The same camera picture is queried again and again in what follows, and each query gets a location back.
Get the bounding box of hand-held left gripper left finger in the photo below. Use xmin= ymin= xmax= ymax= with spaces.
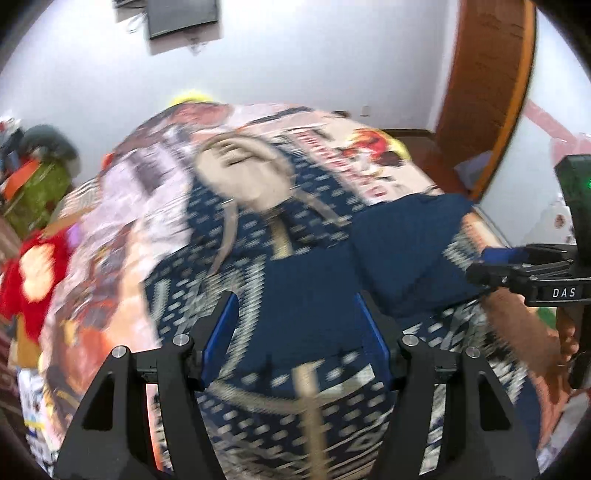
xmin=55 ymin=291 xmax=241 ymax=480

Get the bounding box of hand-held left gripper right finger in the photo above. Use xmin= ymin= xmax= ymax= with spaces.
xmin=355 ymin=291 xmax=541 ymax=480

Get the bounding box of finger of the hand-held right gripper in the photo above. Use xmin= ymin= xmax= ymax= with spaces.
xmin=465 ymin=261 xmax=574 ymax=294
xmin=480 ymin=244 xmax=578 ymax=265

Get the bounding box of navy patterned garment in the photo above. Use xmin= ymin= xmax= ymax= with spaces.
xmin=143 ymin=134 xmax=532 ymax=480

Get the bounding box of person's right hand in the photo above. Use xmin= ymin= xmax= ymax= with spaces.
xmin=555 ymin=305 xmax=581 ymax=370

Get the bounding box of red white cloth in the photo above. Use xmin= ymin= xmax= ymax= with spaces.
xmin=524 ymin=99 xmax=591 ymax=158

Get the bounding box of wooden door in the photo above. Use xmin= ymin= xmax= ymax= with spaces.
xmin=434 ymin=0 xmax=537 ymax=200

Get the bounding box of printed blanket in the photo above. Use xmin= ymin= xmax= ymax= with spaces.
xmin=37 ymin=102 xmax=555 ymax=480

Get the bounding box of red plush toy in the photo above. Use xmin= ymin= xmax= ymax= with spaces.
xmin=0 ymin=228 xmax=70 ymax=319

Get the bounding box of green bag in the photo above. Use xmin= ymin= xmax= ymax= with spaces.
xmin=4 ymin=159 xmax=75 ymax=241

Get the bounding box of yellow pillow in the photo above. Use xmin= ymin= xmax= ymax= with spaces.
xmin=168 ymin=90 xmax=218 ymax=108

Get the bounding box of orange cloth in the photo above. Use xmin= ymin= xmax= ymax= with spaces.
xmin=6 ymin=159 xmax=41 ymax=200

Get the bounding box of dark wall screen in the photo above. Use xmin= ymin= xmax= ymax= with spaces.
xmin=145 ymin=0 xmax=220 ymax=40

